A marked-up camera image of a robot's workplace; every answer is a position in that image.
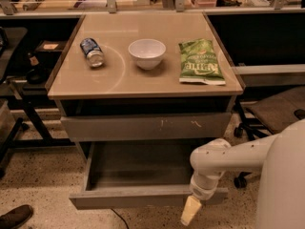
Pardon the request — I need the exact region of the dark glass bottle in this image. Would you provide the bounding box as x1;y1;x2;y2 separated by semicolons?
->
26;52;48;84

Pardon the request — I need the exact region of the dark shoe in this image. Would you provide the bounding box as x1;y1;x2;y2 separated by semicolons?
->
0;204;33;229

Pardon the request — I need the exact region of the black office chair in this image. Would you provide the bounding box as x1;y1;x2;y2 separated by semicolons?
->
234;86;305;187

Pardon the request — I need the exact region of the grey top drawer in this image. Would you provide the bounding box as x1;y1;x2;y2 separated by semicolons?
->
61;113;232;142

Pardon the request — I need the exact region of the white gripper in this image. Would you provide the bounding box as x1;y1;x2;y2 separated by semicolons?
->
180;172;223;226

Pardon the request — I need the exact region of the black desk frame left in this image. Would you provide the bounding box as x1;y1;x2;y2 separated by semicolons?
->
0;78;74;163

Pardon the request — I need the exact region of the grey drawer cabinet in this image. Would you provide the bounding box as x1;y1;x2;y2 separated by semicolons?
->
49;12;242;157

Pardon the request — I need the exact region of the grey drawer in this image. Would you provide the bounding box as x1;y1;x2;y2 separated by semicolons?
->
69;141;229;211
61;113;232;142

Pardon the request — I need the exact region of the blue soda can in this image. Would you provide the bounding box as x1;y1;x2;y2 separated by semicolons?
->
80;38;104;68

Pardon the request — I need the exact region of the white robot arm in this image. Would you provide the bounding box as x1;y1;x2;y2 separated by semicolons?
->
181;119;305;229

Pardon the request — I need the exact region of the green chip bag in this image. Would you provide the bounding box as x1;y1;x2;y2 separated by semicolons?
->
179;38;226;86

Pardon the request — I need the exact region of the white bowl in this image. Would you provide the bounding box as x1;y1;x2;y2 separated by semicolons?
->
128;39;166;70

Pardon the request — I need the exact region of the black floor cable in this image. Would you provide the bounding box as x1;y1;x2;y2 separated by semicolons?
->
110;208;130;229

